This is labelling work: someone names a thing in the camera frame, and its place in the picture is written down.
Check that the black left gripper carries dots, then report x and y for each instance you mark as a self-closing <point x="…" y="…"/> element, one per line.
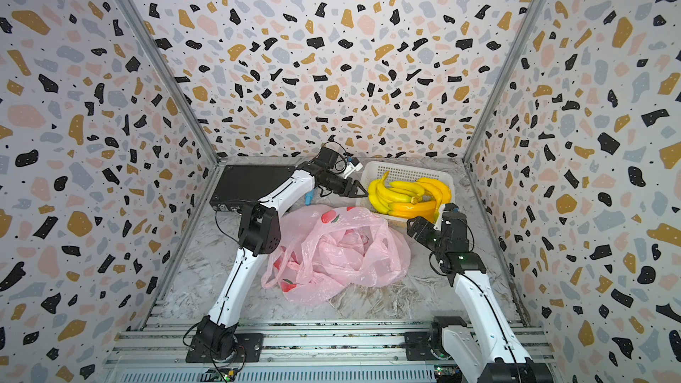
<point x="353" y="191"/>

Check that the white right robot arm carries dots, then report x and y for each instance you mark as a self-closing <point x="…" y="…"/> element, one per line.
<point x="479" y="303"/>

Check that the pink plastic bag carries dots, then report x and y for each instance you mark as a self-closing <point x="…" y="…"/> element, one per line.
<point x="323" y="251"/>

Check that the yellow banana bunch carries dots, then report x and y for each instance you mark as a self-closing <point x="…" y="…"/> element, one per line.
<point x="405" y="210"/>
<point x="382" y="193"/>
<point x="437" y="190"/>

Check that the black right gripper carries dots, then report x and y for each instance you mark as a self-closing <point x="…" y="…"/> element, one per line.
<point x="418" y="225"/>

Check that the black ribbed carry case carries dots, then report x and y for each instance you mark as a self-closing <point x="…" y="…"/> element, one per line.
<point x="240" y="185"/>

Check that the white perforated plastic basket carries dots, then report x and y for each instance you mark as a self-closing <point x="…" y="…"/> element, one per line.
<point x="375" y="169"/>

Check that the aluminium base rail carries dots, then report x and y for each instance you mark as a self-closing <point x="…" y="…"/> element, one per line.
<point x="324" y="351"/>

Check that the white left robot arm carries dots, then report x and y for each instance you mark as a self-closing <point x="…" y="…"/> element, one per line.
<point x="259" y="234"/>

